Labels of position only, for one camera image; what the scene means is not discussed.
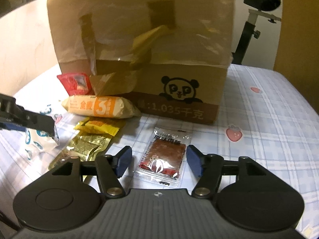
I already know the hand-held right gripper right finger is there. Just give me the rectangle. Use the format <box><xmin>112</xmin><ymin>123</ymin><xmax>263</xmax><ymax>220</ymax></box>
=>
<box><xmin>186</xmin><ymin>144</ymin><xmax>265</xmax><ymax>199</ymax></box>

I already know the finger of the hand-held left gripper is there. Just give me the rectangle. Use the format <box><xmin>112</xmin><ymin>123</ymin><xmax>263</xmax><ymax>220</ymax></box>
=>
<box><xmin>15</xmin><ymin>105</ymin><xmax>55</xmax><ymax>138</ymax></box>
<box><xmin>0</xmin><ymin>122</ymin><xmax>27</xmax><ymax>131</ymax></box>

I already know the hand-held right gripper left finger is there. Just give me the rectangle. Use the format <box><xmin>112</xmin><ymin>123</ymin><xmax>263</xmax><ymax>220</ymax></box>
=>
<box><xmin>50</xmin><ymin>146</ymin><xmax>133</xmax><ymax>199</ymax></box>

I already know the white blue snack packet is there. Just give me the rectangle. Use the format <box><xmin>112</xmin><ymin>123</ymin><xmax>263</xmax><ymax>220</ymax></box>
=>
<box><xmin>25</xmin><ymin>106</ymin><xmax>61</xmax><ymax>161</ymax></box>

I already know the clear red jerky packet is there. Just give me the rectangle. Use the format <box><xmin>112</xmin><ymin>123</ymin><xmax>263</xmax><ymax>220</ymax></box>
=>
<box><xmin>134</xmin><ymin>127</ymin><xmax>192</xmax><ymax>188</ymax></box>

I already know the brown cardboard box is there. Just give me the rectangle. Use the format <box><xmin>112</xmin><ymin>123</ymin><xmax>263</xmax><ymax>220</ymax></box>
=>
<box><xmin>47</xmin><ymin>0</ymin><xmax>235</xmax><ymax>125</ymax></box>

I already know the yellow snack packet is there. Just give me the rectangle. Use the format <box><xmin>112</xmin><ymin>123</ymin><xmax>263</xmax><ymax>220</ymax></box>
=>
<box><xmin>75</xmin><ymin>117</ymin><xmax>127</xmax><ymax>137</ymax></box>

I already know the gold foil snack packet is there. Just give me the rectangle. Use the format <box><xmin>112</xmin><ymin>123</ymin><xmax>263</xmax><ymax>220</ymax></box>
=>
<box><xmin>48</xmin><ymin>134</ymin><xmax>111</xmax><ymax>183</ymax></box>

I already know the red snack packet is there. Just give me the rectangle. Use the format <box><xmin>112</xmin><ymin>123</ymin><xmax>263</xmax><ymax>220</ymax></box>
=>
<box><xmin>57</xmin><ymin>73</ymin><xmax>93</xmax><ymax>97</ymax></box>

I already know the cream orange snack packet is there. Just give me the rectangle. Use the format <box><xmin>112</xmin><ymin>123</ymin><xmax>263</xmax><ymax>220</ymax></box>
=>
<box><xmin>61</xmin><ymin>95</ymin><xmax>142</xmax><ymax>119</ymax></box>

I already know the checked strawberry bed sheet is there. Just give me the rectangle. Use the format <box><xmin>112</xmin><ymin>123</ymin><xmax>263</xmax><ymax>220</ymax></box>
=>
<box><xmin>0</xmin><ymin>63</ymin><xmax>319</xmax><ymax>239</ymax></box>

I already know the black exercise bike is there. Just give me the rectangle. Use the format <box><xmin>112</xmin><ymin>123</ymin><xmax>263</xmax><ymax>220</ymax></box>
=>
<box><xmin>232</xmin><ymin>0</ymin><xmax>284</xmax><ymax>66</ymax></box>

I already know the wooden door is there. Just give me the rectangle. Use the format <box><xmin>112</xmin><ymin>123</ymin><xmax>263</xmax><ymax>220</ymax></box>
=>
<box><xmin>273</xmin><ymin>0</ymin><xmax>319</xmax><ymax>111</ymax></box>

